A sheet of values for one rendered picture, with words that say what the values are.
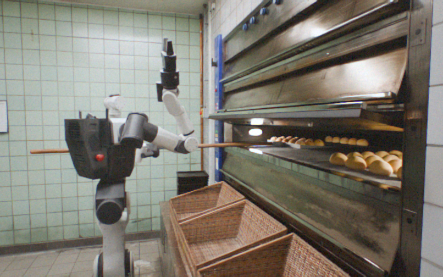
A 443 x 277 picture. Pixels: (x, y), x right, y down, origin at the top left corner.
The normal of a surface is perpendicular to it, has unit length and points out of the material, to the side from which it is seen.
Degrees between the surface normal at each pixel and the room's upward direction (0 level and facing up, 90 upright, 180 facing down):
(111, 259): 68
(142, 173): 90
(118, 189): 45
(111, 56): 90
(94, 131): 90
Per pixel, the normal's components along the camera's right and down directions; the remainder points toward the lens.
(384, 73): -0.90, -0.32
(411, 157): -0.96, 0.02
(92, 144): 0.77, 0.04
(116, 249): 0.28, -0.07
